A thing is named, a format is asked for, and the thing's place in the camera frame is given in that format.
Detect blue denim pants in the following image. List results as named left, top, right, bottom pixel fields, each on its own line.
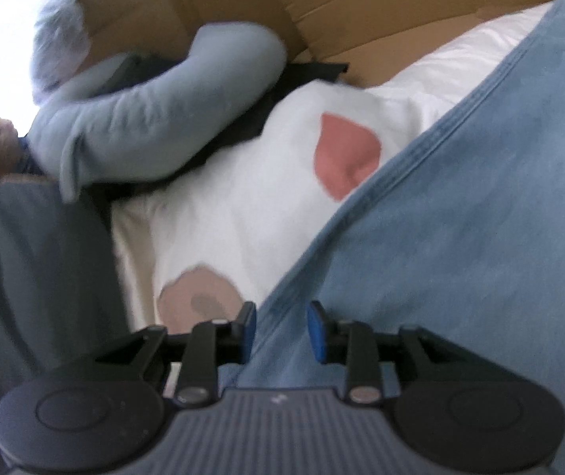
left=220, top=0, right=565, bottom=474

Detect black cloth under pillow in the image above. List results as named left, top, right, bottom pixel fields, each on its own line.
left=84, top=51, right=352, bottom=238

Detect cream bear print bedsheet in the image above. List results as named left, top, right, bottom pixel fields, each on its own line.
left=112, top=6, right=546, bottom=333

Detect dark grey pillow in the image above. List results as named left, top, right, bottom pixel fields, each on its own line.
left=0, top=181, right=129, bottom=473

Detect grey neck pillow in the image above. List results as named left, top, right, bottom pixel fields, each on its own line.
left=27, top=23, right=287, bottom=201

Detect brown cardboard sheet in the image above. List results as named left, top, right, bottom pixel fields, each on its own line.
left=78, top=0, right=550, bottom=87

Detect white plastic-wrapped pillow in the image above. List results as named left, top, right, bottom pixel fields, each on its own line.
left=30, top=0, right=90, bottom=105

